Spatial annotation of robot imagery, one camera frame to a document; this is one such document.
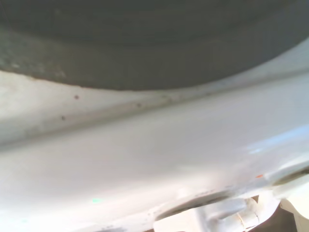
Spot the white burner knob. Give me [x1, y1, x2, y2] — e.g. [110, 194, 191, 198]
[280, 197, 309, 232]
[153, 194, 275, 232]

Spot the white electric stove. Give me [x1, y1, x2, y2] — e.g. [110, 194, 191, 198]
[0, 0, 309, 232]

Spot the black stove burner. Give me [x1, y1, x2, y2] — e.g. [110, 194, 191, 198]
[0, 0, 309, 92]

